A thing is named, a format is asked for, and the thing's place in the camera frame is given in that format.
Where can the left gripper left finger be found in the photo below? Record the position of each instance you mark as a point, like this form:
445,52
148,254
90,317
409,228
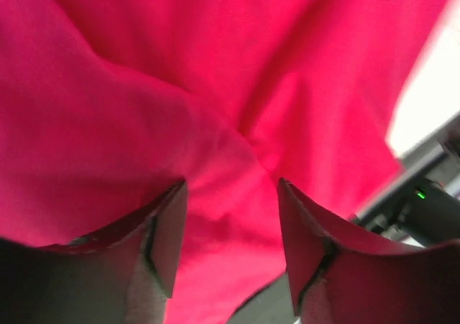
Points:
122,273

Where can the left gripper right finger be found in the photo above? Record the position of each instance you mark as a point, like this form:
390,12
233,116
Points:
339,272

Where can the magenta t-shirt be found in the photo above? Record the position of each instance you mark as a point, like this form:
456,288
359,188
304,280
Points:
106,103

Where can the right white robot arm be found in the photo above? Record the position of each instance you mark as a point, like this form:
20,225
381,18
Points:
423,202

